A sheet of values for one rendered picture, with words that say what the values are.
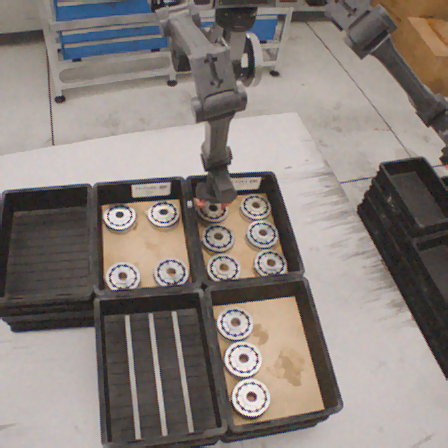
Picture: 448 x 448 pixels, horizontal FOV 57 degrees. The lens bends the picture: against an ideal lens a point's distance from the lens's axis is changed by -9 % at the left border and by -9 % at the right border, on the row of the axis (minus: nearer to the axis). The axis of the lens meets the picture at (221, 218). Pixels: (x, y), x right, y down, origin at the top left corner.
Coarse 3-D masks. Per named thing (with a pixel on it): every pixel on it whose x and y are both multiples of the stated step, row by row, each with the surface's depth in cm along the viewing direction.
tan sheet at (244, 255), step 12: (228, 216) 148; (240, 216) 149; (204, 228) 145; (240, 228) 146; (240, 240) 143; (204, 252) 139; (240, 252) 141; (252, 252) 141; (204, 264) 137; (240, 264) 138; (240, 276) 135; (252, 276) 136
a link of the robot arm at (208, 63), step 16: (160, 16) 106; (176, 16) 103; (192, 16) 105; (176, 32) 99; (192, 32) 92; (192, 48) 86; (208, 48) 84; (224, 48) 82; (192, 64) 81; (208, 64) 81; (224, 64) 82; (208, 80) 82; (224, 80) 83; (208, 96) 84; (224, 96) 84; (208, 112) 85; (224, 112) 87
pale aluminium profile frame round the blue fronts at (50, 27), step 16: (48, 0) 299; (48, 16) 308; (112, 16) 259; (128, 16) 261; (144, 16) 264; (208, 16) 278; (288, 16) 299; (48, 32) 254; (48, 48) 262; (272, 48) 340; (64, 64) 276; (80, 64) 280; (272, 64) 331; (64, 80) 289; (80, 80) 292; (96, 80) 294; (112, 80) 299; (64, 96) 300
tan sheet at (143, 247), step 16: (144, 208) 147; (144, 224) 143; (112, 240) 138; (128, 240) 139; (144, 240) 139; (160, 240) 140; (176, 240) 141; (112, 256) 135; (128, 256) 135; (144, 256) 136; (160, 256) 137; (176, 256) 137; (144, 272) 133
